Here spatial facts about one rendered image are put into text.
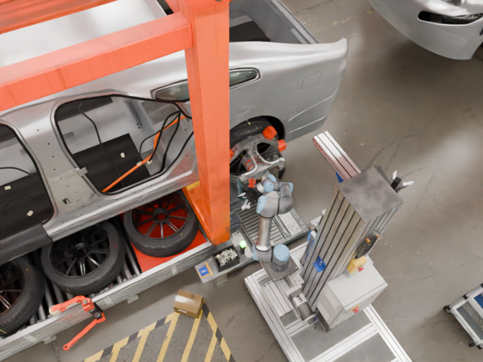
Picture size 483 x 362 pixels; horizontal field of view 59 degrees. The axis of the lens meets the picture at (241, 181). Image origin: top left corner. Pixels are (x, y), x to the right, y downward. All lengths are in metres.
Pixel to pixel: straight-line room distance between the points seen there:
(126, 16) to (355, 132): 3.00
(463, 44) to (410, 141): 1.15
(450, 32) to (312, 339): 3.30
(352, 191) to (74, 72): 1.40
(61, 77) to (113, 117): 2.21
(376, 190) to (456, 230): 2.67
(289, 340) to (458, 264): 1.89
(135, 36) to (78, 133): 2.25
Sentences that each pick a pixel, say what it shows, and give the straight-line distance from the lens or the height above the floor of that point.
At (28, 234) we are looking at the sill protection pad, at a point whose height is 0.97.
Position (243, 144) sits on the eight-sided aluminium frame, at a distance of 3.49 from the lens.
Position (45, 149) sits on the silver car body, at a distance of 2.91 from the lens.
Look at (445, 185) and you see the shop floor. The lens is 5.11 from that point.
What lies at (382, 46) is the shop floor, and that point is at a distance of 6.38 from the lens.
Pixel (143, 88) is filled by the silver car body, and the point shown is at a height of 1.88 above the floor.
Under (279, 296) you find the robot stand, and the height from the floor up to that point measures 0.74.
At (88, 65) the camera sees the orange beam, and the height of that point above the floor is 2.70.
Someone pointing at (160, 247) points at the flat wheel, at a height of 0.50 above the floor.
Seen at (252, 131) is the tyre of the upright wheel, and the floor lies 1.16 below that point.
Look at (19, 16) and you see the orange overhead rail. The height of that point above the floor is 3.00.
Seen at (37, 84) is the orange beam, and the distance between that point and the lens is 1.82.
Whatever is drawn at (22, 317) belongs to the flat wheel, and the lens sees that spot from 3.94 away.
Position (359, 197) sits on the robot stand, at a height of 2.03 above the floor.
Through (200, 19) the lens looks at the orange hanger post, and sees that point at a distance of 1.84.
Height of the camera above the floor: 3.86
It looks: 58 degrees down
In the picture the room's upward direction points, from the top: 2 degrees clockwise
